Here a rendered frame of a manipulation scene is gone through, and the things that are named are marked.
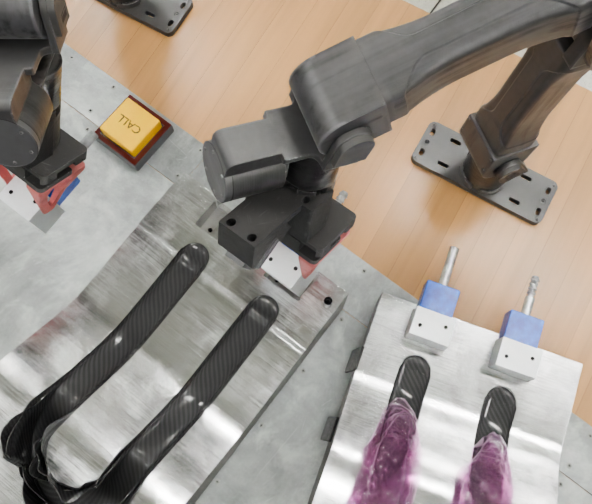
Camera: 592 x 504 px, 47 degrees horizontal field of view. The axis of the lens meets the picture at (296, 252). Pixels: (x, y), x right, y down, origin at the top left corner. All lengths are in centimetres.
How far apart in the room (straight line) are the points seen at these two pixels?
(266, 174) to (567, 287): 52
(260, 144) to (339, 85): 8
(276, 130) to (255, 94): 43
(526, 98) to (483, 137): 11
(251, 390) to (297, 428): 11
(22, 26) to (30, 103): 6
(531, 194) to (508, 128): 22
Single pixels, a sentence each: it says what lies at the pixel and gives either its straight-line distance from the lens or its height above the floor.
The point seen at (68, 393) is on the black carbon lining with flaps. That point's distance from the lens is 82.
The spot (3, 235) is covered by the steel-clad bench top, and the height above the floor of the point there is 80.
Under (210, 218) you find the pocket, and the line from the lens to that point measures 88.
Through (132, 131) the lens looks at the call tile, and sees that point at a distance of 98.
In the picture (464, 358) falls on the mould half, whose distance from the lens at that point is 87.
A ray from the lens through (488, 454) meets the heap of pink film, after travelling 84.
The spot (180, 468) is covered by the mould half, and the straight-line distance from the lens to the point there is 79.
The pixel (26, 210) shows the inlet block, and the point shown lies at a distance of 83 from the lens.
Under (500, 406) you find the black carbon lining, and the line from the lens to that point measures 88.
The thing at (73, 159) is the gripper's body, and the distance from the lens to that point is 76.
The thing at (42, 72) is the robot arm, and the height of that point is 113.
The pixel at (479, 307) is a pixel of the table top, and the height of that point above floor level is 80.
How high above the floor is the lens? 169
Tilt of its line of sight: 74 degrees down
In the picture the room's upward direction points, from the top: 1 degrees clockwise
